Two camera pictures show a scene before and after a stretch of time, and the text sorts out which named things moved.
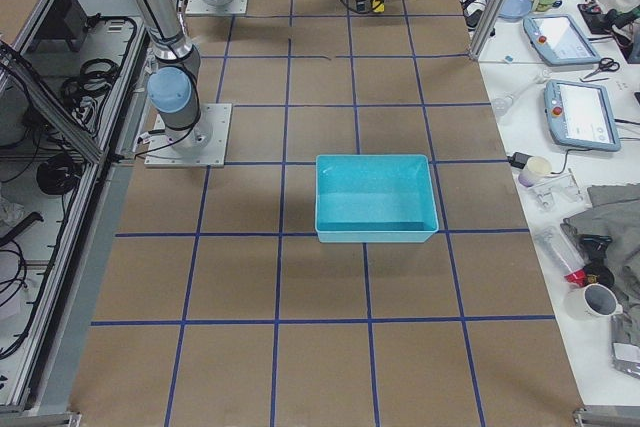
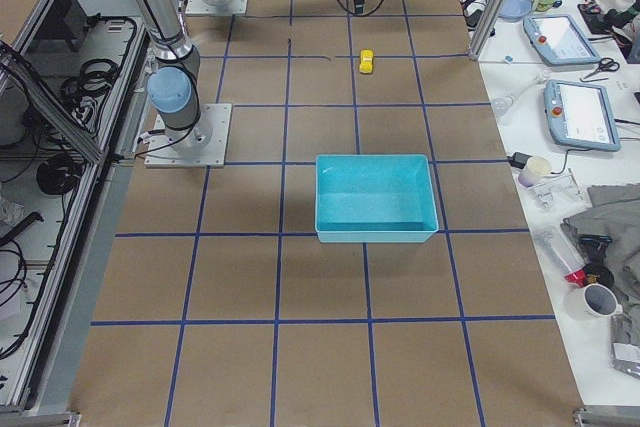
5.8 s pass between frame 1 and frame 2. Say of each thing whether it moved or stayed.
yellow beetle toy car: moved
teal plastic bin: stayed
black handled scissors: stayed
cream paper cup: stayed
